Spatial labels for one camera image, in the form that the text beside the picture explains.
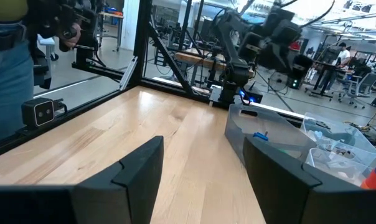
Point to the person's hand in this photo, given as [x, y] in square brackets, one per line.
[71, 35]

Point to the person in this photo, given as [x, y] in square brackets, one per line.
[343, 57]
[7, 77]

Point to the black standing desk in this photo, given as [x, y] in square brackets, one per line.
[325, 67]

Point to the black computer blue lights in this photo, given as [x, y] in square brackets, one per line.
[251, 95]

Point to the black computer tower lights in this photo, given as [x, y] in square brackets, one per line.
[295, 82]

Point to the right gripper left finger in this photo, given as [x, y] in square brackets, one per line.
[135, 193]

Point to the grey translucent plastic bin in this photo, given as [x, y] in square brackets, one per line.
[269, 124]

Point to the wooden workbench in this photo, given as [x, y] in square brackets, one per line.
[200, 60]

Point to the black table-level camera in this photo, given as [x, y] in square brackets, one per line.
[38, 112]

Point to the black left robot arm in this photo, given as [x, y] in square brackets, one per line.
[233, 56]

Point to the black floor fan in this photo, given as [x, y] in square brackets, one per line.
[277, 81]

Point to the silver aluminium bracket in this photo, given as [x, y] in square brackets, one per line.
[128, 74]

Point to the grey workbench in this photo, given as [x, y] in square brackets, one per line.
[111, 15]

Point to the white stool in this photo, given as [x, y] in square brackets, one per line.
[48, 43]

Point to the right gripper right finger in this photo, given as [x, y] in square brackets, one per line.
[284, 193]

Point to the grey office chair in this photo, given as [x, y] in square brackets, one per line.
[362, 87]

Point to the black aluminium table frame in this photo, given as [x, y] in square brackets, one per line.
[144, 40]

